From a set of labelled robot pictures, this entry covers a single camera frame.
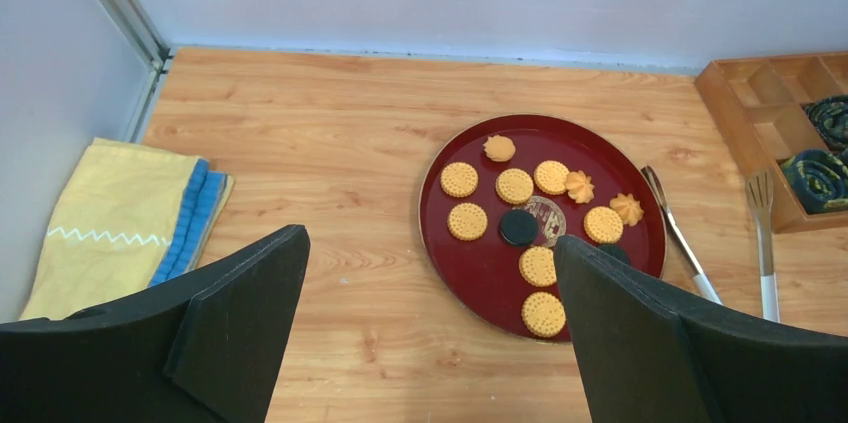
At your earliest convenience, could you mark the round yellow biscuit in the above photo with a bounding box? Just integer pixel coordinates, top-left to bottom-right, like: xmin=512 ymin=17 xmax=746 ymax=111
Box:
xmin=447 ymin=203 xmax=488 ymax=241
xmin=583 ymin=206 xmax=624 ymax=244
xmin=521 ymin=291 xmax=567 ymax=338
xmin=495 ymin=168 xmax=535 ymax=205
xmin=440 ymin=162 xmax=479 ymax=198
xmin=533 ymin=160 xmax=570 ymax=195
xmin=519 ymin=246 xmax=557 ymax=288

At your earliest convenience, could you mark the wooden compartment tray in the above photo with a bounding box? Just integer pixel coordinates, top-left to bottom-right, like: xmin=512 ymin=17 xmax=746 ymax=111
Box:
xmin=695 ymin=51 xmax=847 ymax=234

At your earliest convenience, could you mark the dark patterned rolled item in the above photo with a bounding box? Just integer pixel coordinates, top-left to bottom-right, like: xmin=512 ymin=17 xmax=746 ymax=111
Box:
xmin=779 ymin=149 xmax=847 ymax=214
xmin=803 ymin=95 xmax=847 ymax=152

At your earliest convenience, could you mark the swirl butter cookie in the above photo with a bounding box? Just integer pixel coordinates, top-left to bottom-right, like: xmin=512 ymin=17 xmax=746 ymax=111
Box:
xmin=609 ymin=193 xmax=644 ymax=227
xmin=564 ymin=170 xmax=594 ymax=204
xmin=483 ymin=135 xmax=516 ymax=162

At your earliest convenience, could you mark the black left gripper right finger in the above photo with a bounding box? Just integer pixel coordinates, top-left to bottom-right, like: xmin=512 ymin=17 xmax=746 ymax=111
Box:
xmin=555 ymin=235 xmax=847 ymax=422

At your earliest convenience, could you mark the metal tongs white handle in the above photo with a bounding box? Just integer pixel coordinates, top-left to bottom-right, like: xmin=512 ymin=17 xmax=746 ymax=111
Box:
xmin=640 ymin=165 xmax=782 ymax=324

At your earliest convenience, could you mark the yellow blue folded towel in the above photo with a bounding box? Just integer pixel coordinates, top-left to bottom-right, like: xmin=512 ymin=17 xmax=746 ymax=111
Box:
xmin=21 ymin=138 xmax=235 ymax=320

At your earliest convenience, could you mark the black sandwich cookie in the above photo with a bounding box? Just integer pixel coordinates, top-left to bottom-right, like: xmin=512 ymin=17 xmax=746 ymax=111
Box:
xmin=597 ymin=243 xmax=631 ymax=266
xmin=498 ymin=209 xmax=539 ymax=247

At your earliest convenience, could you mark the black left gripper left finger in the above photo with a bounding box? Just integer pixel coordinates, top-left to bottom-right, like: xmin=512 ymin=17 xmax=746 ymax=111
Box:
xmin=1 ymin=225 xmax=310 ymax=422

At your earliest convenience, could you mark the dark red round plate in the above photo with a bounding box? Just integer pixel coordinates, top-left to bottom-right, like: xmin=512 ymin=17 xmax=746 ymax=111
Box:
xmin=418 ymin=114 xmax=667 ymax=338

